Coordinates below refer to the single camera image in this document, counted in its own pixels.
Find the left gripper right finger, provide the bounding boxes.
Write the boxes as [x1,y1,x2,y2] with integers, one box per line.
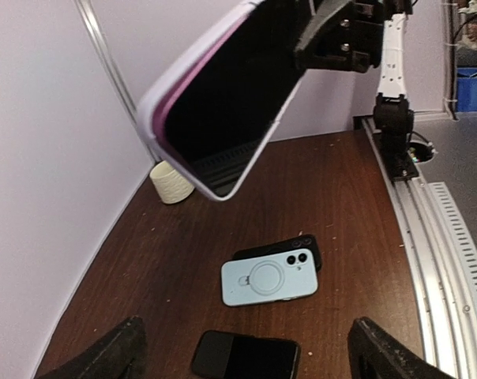
[347,317,452,379]

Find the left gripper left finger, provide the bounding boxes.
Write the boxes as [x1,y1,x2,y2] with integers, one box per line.
[43,316,148,379]

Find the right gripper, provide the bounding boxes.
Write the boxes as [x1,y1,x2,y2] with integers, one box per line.
[293,1,385,73]

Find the black cased phone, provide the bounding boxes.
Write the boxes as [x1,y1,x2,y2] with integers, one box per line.
[190,330,301,378]

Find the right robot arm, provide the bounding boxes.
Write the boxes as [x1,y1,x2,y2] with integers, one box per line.
[294,1,414,159]

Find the light blue cased phone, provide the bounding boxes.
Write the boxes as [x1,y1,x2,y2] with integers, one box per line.
[220,248,318,307]

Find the black phone under blue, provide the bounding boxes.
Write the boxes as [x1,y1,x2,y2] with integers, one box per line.
[232,234,322,272]

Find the blue storage bin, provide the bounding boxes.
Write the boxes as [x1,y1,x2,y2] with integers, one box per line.
[456,67,477,112]

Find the cream ribbed mug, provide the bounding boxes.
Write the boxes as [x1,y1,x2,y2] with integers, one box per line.
[149,161,194,205]

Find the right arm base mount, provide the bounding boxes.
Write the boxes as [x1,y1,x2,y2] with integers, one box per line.
[378,131,436,182]

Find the aluminium front rail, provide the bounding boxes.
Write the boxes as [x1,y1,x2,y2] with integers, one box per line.
[355,116,477,379]

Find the right aluminium post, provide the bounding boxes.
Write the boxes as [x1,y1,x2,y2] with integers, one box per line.
[74,0,161,163]

